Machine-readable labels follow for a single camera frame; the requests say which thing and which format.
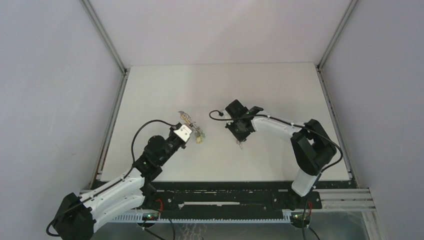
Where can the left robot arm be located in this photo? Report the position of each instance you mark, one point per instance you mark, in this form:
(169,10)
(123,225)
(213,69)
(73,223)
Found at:
(80,216)

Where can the right circuit board green led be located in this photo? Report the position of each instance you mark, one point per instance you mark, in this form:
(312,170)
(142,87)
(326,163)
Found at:
(297,217)

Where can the large metal keyring yellow handle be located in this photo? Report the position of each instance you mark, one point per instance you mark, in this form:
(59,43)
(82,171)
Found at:
(198,132)

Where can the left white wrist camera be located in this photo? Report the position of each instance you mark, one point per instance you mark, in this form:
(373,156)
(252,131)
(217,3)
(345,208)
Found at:
(182,127)

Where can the circuit board green led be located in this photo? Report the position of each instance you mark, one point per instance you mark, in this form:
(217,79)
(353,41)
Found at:
(153,216)
(297,217)

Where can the left circuit board green led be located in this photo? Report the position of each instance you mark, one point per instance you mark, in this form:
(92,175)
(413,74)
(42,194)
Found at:
(153,216)

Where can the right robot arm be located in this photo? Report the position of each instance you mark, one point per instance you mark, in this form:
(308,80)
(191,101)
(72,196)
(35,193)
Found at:
(311,145)

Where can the white slotted cable duct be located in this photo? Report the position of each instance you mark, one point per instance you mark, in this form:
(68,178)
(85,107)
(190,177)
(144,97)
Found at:
(133,217)

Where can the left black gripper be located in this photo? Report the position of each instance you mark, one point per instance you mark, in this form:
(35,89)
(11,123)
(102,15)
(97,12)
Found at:
(183,146)

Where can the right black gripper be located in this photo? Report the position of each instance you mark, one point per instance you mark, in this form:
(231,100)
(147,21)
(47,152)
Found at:
(240,137)

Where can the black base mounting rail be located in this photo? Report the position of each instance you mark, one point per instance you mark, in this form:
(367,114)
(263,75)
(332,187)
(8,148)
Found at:
(244,199)

